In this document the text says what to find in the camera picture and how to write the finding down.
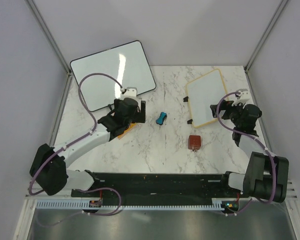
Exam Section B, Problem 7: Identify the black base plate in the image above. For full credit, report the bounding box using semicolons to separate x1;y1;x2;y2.
71;172;240;207

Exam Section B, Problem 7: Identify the large black framed whiteboard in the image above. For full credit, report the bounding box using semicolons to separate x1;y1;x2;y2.
70;40;157;112

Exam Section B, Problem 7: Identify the aluminium rail frame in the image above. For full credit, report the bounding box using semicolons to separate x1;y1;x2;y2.
286;180;298;199

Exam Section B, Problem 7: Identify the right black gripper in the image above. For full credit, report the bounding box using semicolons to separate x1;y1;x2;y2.
210;99;245;127

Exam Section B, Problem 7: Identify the orange picture card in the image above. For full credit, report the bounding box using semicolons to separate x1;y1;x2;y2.
117;123;136;140

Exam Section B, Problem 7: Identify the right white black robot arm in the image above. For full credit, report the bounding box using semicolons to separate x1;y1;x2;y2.
210;100;289;203

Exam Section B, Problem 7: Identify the small yellow framed whiteboard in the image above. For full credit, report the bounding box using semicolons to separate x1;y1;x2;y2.
184;68;228;128

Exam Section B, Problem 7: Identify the light blue cable duct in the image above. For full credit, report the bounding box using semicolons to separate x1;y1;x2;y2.
36;197;228;210

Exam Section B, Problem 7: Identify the blue whiteboard eraser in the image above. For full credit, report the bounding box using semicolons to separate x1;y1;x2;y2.
155;112;167;126

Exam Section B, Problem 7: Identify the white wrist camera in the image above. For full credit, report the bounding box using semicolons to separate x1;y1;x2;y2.
120;87;138;101
232;88;251;107

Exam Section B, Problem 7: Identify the brown square box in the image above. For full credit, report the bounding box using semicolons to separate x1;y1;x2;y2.
188;135;202;152

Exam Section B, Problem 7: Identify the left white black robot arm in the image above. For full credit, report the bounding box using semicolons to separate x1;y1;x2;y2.
28;97;146;197

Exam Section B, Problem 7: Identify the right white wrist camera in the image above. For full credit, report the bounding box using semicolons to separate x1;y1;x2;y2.
232;88;251;107

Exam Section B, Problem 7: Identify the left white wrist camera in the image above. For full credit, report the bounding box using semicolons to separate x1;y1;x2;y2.
120;87;138;101

